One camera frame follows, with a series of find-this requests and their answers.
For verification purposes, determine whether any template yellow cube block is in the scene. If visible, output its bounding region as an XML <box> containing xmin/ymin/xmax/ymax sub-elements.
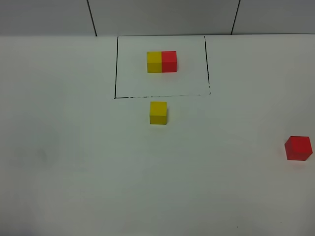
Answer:
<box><xmin>147</xmin><ymin>52</ymin><xmax>162</xmax><ymax>73</ymax></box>

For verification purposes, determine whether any template red cube block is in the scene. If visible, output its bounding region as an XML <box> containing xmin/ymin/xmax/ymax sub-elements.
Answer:
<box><xmin>161</xmin><ymin>51</ymin><xmax>177</xmax><ymax>73</ymax></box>

